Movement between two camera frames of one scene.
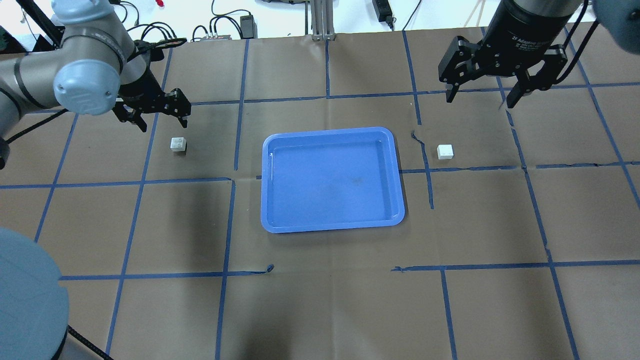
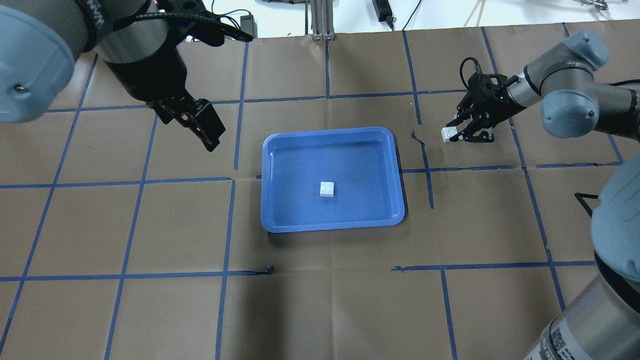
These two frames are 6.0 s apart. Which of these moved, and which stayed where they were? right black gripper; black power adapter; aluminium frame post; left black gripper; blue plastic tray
Moved: left black gripper; right black gripper
Stayed: aluminium frame post; black power adapter; blue plastic tray
